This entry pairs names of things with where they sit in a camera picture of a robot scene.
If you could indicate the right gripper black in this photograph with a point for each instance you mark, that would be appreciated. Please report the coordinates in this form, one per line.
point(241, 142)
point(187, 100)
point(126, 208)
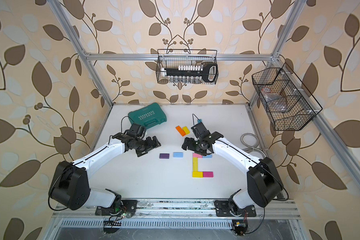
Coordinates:
point(191, 145)

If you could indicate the pink block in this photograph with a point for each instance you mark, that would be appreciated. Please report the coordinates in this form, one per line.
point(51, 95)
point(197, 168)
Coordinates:
point(197, 155)

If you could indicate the orange long block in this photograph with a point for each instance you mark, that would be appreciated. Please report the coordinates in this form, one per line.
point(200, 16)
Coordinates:
point(181, 131)

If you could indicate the yellow block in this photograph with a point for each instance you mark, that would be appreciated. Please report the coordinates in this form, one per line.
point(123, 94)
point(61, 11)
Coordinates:
point(186, 130)
point(196, 174)

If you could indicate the plastic bag in basket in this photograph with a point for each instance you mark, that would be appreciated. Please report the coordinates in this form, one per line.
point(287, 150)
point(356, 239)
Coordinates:
point(275, 102)

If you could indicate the light blue block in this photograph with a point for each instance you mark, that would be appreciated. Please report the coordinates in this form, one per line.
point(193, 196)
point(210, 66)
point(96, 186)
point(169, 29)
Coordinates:
point(178, 155)
point(207, 156)

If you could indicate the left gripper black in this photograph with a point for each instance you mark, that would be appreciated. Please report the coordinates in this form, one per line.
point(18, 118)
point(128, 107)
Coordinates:
point(150, 146)

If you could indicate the yellow block beside orange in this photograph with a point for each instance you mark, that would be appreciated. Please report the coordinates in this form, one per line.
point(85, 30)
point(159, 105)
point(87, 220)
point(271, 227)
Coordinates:
point(186, 130)

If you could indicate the magenta block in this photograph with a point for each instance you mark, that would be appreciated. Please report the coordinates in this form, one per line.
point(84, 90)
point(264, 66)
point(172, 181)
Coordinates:
point(208, 174)

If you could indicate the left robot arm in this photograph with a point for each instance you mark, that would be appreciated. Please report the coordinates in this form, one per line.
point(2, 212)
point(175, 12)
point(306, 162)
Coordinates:
point(70, 185)

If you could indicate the black tool in basket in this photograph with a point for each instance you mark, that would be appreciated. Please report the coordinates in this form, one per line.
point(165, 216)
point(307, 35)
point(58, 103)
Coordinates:
point(205, 73)

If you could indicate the long yellow-green block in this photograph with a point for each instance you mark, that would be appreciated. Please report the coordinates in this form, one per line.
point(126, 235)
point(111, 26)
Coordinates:
point(195, 164)

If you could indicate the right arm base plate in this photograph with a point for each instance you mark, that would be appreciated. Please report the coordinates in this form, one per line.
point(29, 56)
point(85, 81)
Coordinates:
point(225, 208)

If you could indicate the wire basket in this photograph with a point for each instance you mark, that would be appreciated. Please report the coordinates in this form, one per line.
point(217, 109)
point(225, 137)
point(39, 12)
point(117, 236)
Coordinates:
point(181, 57)
point(288, 102)

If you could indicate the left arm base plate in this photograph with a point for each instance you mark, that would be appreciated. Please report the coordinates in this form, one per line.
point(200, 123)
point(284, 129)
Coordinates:
point(121, 208)

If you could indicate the right wire basket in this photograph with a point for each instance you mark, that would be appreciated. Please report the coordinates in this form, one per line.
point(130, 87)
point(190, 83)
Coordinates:
point(288, 102)

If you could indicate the back wire basket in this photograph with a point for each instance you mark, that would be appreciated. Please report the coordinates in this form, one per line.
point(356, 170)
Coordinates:
point(181, 57)

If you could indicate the purple block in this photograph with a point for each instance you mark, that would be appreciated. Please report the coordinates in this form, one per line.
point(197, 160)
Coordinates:
point(164, 156)

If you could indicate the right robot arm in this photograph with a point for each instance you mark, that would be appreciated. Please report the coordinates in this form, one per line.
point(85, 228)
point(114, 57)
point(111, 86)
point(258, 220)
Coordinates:
point(263, 180)

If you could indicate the green plastic tool case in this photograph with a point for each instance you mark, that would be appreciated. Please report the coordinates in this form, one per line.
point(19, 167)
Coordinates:
point(149, 116)

